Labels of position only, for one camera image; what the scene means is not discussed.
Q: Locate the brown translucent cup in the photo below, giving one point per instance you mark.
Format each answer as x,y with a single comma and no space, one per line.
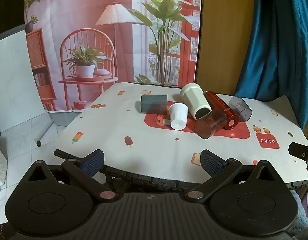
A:
210,125

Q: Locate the black textured table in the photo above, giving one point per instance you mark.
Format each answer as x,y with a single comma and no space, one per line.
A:
149,178

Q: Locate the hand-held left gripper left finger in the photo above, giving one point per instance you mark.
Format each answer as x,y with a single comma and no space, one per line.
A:
93,163

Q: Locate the blue-grey translucent cup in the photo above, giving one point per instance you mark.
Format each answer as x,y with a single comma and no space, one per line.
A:
240,107

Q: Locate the grey wheeled stand leg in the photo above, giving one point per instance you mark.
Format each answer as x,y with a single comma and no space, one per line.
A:
45,132

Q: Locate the grey fluffy cloth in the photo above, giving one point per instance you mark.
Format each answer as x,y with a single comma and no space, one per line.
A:
300,210

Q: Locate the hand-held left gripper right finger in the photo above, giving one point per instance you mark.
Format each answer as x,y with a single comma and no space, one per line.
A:
211,164

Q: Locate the large white cup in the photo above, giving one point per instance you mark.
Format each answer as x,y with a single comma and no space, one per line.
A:
194,98

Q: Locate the wooden door panel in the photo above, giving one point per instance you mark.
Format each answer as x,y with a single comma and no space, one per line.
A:
221,30

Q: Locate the grey translucent cup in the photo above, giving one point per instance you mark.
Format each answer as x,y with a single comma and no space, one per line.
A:
154,103

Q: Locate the blue curtain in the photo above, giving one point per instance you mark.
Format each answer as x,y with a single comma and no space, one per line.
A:
281,42

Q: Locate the white panel board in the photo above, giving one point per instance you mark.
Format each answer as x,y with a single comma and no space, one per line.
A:
16,80

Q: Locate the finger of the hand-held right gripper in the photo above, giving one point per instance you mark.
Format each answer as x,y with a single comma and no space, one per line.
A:
298,151

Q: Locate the red metallic cup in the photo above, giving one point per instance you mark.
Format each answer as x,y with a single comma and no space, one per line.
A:
219,105

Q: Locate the small white cup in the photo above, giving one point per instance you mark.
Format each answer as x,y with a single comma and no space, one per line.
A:
178,116

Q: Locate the white printed tablecloth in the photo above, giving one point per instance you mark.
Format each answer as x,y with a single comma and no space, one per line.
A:
134,155

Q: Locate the pink printed backdrop cloth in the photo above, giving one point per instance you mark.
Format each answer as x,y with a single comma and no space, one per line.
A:
94,30

